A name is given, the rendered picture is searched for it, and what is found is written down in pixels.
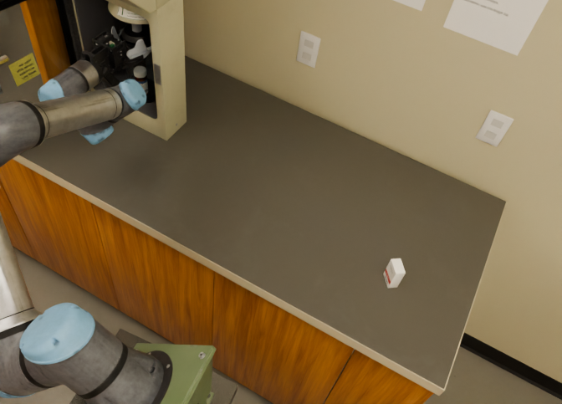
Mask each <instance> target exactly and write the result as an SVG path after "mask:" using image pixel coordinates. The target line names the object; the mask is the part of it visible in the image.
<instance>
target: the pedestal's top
mask: <svg viewBox="0 0 562 404"><path fill-rule="evenodd" d="M115 337H116V338H118V339H119V340H120V341H121V342H122V343H124V344H125V345H126V346H128V347H130V348H132V349H134V347H135V345H136V343H145V344H152V343H151V342H149V341H147V340H143V339H141V338H140V337H138V336H136V335H133V334H131V333H129V332H127V331H125V330H122V329H119V331H118V332H117V334H116V335H115ZM237 391H238V383H236V382H234V381H230V380H228V379H227V378H225V377H223V376H220V375H218V374H216V373H214V372H213V373H212V389H211V392H213V393H214V396H213V398H212V400H211V402H210V404H231V403H232V400H233V398H234V397H235V395H236V393H237ZM70 404H87V403H86V401H85V400H84V399H83V398H82V397H80V396H79V395H77V394H75V396H74V398H73V399H72V401H71V402H70Z"/></svg>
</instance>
